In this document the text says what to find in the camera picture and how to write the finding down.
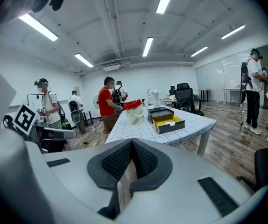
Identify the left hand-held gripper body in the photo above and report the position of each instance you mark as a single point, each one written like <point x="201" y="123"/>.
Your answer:
<point x="25" y="119"/>

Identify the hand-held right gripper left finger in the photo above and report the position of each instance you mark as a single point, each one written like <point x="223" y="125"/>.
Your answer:
<point x="77" y="169"/>

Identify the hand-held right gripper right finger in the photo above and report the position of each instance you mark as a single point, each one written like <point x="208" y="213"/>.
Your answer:
<point x="185" y="185"/>

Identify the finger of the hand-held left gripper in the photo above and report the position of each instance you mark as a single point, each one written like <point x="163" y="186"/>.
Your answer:
<point x="63" y="133"/>
<point x="53" y="146"/>

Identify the yellow transparent drawer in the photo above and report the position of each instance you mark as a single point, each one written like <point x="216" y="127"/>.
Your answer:
<point x="168" y="126"/>

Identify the black plastic tray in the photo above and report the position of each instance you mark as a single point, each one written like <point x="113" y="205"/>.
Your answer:
<point x="160" y="114"/>

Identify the white standing fan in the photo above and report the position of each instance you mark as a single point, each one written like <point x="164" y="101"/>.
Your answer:
<point x="96" y="101"/>

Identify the white grid tablecloth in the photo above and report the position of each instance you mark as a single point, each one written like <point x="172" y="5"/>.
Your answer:
<point x="145" y="130"/>

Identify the orange-lined cream fabric bag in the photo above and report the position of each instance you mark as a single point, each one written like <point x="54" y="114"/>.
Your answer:
<point x="135" y="113"/>

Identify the white air conditioner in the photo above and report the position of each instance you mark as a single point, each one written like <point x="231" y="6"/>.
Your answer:
<point x="111" y="67"/>

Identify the black office chair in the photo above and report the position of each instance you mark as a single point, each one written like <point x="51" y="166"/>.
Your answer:
<point x="186" y="99"/>
<point x="267" y="167"/>

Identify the white paper roll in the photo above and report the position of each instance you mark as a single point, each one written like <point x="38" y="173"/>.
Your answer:
<point x="146" y="104"/>

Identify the white vase with flowers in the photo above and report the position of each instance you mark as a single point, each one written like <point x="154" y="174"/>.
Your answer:
<point x="155" y="99"/>

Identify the black standing fan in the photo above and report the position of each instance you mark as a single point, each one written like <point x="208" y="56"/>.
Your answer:
<point x="267" y="78"/>

